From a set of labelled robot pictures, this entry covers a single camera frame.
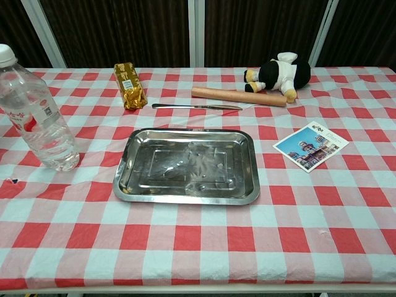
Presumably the transparent plastic water bottle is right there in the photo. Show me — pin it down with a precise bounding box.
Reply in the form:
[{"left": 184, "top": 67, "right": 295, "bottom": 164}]
[{"left": 0, "top": 43, "right": 80, "bottom": 173}]

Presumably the rectangular stainless steel tray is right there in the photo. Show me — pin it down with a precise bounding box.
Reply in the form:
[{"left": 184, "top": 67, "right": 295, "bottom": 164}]
[{"left": 112, "top": 127, "right": 260, "bottom": 205}]

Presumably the stainless steel table knife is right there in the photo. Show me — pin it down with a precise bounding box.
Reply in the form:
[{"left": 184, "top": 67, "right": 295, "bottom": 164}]
[{"left": 151, "top": 103, "right": 243, "bottom": 111}]

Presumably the wooden rolling pin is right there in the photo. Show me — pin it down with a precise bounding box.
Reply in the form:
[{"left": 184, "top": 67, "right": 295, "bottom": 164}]
[{"left": 191, "top": 86, "right": 287, "bottom": 108}]

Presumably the red white checkered tablecloth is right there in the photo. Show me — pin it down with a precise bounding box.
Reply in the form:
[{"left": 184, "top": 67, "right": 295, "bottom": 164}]
[{"left": 0, "top": 66, "right": 396, "bottom": 291}]

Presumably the gold foil wrapped package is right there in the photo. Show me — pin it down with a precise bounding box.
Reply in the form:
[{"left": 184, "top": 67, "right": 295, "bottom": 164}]
[{"left": 113, "top": 62, "right": 147, "bottom": 111}]

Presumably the black white plush toy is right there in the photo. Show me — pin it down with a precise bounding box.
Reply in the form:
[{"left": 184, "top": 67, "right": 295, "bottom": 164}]
[{"left": 243, "top": 51, "right": 311, "bottom": 103}]

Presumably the postcard with building picture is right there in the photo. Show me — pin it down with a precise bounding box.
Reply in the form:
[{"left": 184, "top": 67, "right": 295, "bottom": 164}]
[{"left": 272, "top": 121, "right": 350, "bottom": 173}]

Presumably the white metal frame post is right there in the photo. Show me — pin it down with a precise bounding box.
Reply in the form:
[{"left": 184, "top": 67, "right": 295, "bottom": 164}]
[
  {"left": 188, "top": 0, "right": 205, "bottom": 68},
  {"left": 20, "top": 0, "right": 67, "bottom": 69},
  {"left": 308, "top": 0, "right": 340, "bottom": 67}
]

